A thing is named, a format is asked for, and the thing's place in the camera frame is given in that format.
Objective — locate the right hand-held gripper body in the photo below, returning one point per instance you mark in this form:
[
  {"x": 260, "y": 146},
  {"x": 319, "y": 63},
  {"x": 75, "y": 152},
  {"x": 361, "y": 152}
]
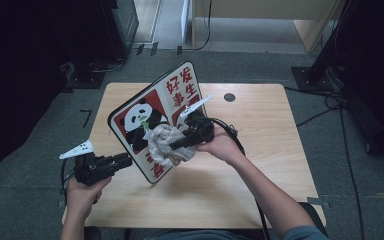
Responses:
[{"x": 200, "y": 128}]

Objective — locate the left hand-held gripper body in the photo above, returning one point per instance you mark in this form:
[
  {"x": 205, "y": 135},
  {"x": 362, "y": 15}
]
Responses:
[{"x": 90, "y": 168}]

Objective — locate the person's left hand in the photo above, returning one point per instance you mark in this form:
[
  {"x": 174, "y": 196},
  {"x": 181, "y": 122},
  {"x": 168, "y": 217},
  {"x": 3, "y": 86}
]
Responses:
[{"x": 83, "y": 196}]

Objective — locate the person's right hand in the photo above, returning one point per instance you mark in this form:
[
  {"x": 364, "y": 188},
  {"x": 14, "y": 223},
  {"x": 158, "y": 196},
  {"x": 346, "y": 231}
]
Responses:
[{"x": 223, "y": 146}]

